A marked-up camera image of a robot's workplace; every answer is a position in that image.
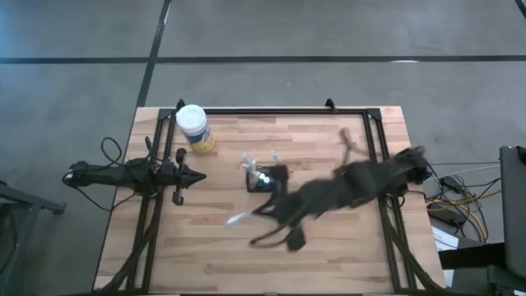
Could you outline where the black right arm loop cable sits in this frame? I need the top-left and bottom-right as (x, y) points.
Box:
(337, 126), (365, 168)

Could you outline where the white paper sheet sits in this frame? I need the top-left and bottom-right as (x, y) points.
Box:
(431, 225), (460, 252)

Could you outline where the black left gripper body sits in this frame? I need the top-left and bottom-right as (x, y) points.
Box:
(161, 148), (187, 206)

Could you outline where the dark grey equipment panel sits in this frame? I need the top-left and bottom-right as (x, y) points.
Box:
(499, 145), (526, 280)

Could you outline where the black power brick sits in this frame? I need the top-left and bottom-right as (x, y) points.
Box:
(429, 207), (466, 228)

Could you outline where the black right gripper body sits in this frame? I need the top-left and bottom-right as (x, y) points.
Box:
(269, 179), (316, 252)

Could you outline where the yellow cable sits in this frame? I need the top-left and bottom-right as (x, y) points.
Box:
(425, 199), (490, 243)

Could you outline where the black arm loop cable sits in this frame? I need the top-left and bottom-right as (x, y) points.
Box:
(100, 136), (124, 166)
(337, 126), (365, 168)

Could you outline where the yellow blue wipes canister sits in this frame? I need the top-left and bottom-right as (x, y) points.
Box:
(175, 104), (216, 155)

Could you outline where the black metal table frame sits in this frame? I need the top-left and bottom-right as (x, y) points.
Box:
(95, 98), (447, 295)

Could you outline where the black wire caddy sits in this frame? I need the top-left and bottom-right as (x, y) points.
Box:
(245, 163), (289, 193)

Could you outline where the black left arm loop cable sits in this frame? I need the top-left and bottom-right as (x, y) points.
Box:
(100, 136), (124, 166)

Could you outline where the black floor cable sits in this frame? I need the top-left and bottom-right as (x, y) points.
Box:
(67, 184), (113, 213)

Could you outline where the black metal stand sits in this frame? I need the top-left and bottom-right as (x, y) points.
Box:
(0, 180), (67, 296)

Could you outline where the black stand leg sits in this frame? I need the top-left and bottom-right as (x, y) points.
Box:
(437, 242), (507, 271)

